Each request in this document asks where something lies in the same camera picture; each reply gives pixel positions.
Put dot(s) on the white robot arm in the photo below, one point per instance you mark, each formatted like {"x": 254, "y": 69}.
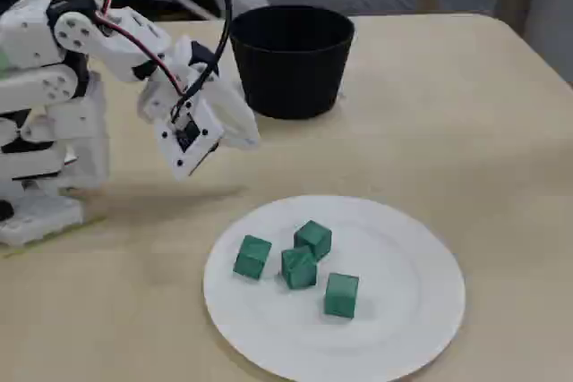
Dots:
{"x": 27, "y": 37}

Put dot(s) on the white round plate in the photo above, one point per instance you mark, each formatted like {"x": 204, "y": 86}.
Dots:
{"x": 394, "y": 310}

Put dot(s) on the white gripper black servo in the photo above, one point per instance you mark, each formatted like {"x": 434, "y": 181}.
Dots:
{"x": 234, "y": 115}

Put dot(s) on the yellow-green tape strip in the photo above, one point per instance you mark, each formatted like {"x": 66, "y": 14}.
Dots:
{"x": 95, "y": 221}

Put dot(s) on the black plastic cup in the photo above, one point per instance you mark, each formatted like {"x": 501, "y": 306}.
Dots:
{"x": 291, "y": 82}

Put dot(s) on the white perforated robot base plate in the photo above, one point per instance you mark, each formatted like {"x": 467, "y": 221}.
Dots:
{"x": 40, "y": 221}

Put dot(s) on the green cube block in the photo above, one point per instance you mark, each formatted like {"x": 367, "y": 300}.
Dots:
{"x": 313, "y": 236}
{"x": 251, "y": 259}
{"x": 299, "y": 270}
{"x": 341, "y": 297}

